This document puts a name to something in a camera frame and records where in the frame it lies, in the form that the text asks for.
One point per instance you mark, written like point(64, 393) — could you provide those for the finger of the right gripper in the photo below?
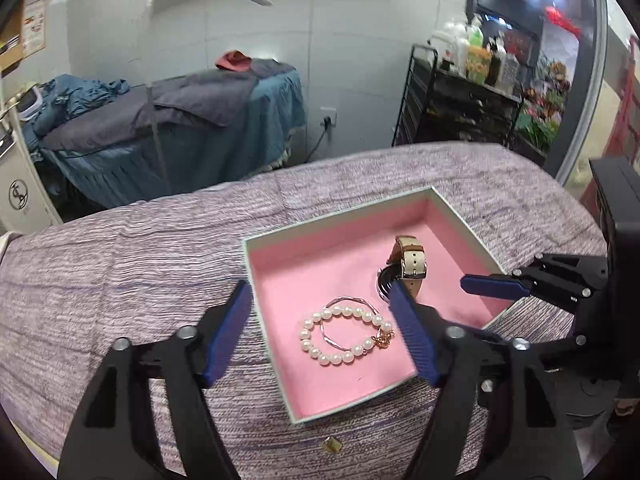
point(574, 283)

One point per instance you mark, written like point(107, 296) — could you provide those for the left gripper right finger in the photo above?
point(527, 436)

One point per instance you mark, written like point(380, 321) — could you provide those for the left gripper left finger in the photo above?
point(112, 435)

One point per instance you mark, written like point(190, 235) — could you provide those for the brown strap wristwatch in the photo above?
point(406, 264)

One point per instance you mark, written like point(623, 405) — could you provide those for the thin silver bangle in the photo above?
point(350, 324)

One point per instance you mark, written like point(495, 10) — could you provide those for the green potted plant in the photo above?
point(537, 131)

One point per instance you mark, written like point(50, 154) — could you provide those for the small gold pendant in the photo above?
point(332, 445)

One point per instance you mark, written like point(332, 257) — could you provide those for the black trolley rack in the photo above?
point(440, 106)

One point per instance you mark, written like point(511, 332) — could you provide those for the green lotion bottle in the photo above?
point(478, 58)

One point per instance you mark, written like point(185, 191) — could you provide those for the white beauty machine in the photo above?
point(26, 206)

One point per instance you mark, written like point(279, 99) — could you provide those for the green box pink lining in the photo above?
point(295, 271)

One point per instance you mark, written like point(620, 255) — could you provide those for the red hanging ornament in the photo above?
point(557, 18)

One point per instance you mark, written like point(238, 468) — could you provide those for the blue massage bed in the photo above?
point(115, 163)

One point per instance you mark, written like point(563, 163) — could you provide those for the crumpled blue bedding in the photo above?
point(67, 97)

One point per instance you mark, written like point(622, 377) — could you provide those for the dark grey blanket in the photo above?
point(209, 98)

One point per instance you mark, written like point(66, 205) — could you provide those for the red cloth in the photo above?
point(234, 61)

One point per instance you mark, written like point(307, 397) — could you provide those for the wooden cubby shelf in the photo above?
point(12, 50)

